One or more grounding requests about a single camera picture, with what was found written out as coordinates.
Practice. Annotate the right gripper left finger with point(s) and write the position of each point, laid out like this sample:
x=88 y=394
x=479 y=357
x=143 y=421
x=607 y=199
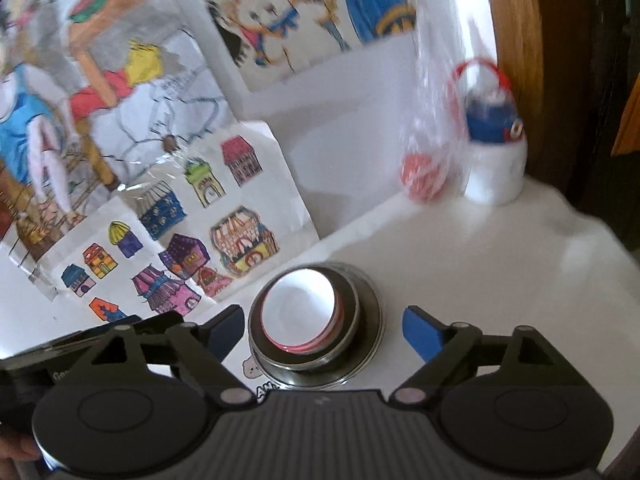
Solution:
x=200 y=350

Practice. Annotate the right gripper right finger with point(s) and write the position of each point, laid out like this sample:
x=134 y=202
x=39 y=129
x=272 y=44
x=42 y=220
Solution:
x=447 y=353

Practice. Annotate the shallow steel plate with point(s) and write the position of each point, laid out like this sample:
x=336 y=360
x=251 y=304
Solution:
x=357 y=353

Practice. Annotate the steel bowl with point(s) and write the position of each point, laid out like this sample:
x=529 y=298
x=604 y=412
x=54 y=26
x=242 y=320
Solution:
x=303 y=318

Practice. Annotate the small white red-rimmed bowl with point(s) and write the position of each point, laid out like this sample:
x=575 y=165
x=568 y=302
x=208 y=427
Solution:
x=298 y=307

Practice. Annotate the large white red-rimmed bowl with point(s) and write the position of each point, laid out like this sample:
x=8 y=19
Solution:
x=305 y=339

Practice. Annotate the person's left hand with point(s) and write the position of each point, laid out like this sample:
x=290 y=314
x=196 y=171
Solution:
x=15 y=445

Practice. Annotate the colourful houses poster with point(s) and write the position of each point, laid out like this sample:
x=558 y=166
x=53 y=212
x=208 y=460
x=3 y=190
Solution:
x=190 y=232

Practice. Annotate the printed white tablecloth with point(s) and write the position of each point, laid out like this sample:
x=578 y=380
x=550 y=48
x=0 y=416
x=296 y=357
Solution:
x=555 y=395

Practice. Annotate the red ball in bag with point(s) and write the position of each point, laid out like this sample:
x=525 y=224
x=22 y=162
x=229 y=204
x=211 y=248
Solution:
x=421 y=177

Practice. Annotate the clear plastic bag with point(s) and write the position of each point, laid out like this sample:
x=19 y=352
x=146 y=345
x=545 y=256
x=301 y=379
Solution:
x=435 y=124

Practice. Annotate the white blue water bottle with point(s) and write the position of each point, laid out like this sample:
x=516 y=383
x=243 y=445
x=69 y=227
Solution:
x=493 y=163

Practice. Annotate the rabbit scene colouring poster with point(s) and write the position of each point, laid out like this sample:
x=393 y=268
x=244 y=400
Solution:
x=93 y=93

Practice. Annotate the cartoon character poster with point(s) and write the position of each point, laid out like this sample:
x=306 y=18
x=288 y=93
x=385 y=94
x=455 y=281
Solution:
x=271 y=40

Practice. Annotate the wooden door frame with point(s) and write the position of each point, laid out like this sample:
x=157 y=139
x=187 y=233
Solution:
x=544 y=47

